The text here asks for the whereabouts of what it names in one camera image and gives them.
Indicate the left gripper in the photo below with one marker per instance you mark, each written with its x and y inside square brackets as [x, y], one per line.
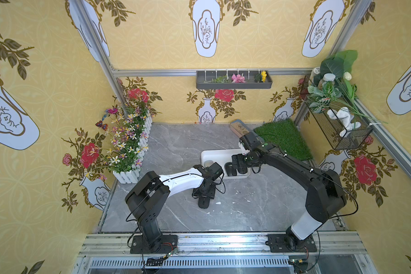
[205, 190]

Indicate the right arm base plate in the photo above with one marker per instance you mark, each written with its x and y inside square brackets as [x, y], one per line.
[283, 243]

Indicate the green artificial grass mat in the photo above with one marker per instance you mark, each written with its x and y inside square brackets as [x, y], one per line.
[287, 136]

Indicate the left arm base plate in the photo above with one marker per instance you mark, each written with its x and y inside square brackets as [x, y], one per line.
[165, 244]

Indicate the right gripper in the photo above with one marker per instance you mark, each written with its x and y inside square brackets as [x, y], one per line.
[240, 161]

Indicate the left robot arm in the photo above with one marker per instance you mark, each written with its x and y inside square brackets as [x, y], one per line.
[146, 200]

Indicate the flower planter white fence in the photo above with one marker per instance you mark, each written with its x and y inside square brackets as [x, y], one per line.
[128, 131]

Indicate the white figurine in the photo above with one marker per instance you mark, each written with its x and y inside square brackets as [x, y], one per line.
[345, 117]

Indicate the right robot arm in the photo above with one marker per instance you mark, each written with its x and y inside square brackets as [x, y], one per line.
[325, 194]

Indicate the black wire basket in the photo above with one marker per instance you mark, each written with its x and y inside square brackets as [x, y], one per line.
[331, 129]

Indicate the black computer mouse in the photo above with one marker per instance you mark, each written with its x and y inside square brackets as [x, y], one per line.
[204, 202]

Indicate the grey wall shelf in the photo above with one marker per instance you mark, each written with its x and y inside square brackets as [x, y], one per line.
[233, 79]

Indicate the green artificial plant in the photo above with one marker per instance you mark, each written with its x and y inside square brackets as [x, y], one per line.
[332, 86]

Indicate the white storage box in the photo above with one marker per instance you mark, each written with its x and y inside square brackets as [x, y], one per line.
[222, 157]

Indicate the pink tray with pebbles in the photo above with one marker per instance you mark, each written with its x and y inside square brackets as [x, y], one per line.
[239, 128]

